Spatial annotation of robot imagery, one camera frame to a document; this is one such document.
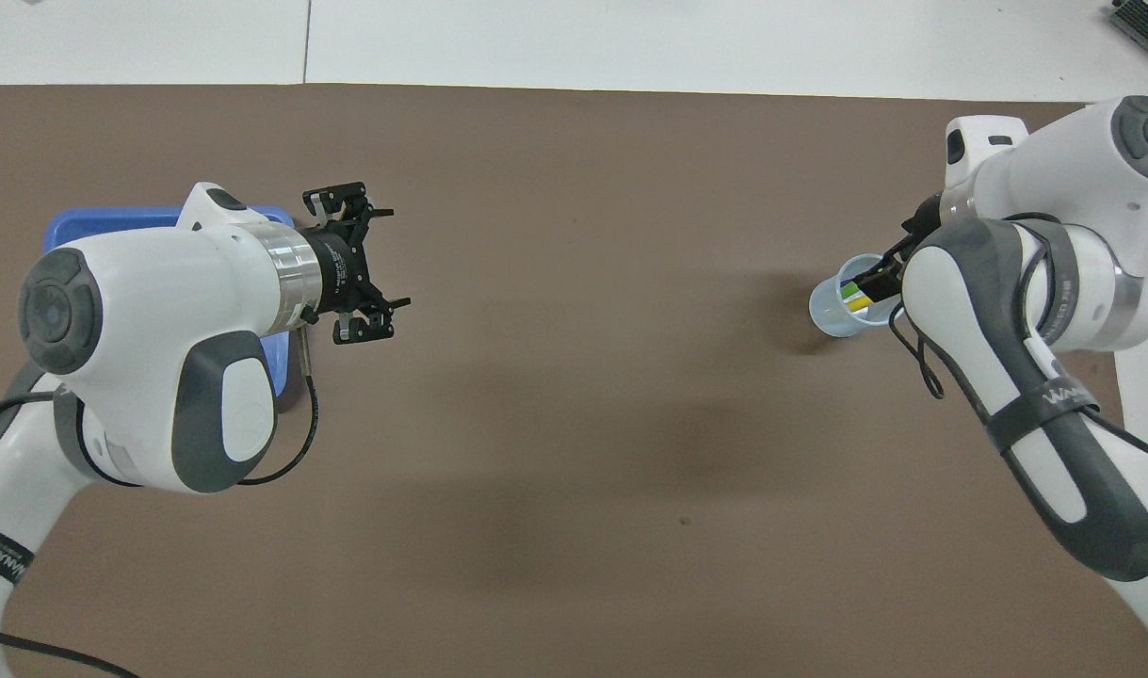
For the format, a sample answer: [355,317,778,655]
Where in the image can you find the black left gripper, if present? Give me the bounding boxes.
[302,182,412,346]

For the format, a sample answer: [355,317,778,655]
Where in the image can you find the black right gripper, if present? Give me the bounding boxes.
[856,193,944,300]

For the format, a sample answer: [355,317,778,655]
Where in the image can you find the blue plastic tray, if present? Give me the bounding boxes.
[44,205,303,415]

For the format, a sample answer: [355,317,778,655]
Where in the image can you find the clear plastic cup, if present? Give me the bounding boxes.
[809,252,909,338]

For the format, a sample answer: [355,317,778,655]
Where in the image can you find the brown table mat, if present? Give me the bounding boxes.
[0,83,1148,678]

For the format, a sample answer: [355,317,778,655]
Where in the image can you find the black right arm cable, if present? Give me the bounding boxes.
[889,215,1148,464]

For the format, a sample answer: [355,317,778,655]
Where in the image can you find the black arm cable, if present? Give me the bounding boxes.
[0,328,320,678]
[889,215,1148,464]

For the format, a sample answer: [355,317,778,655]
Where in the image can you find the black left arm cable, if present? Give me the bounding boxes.
[0,328,320,678]

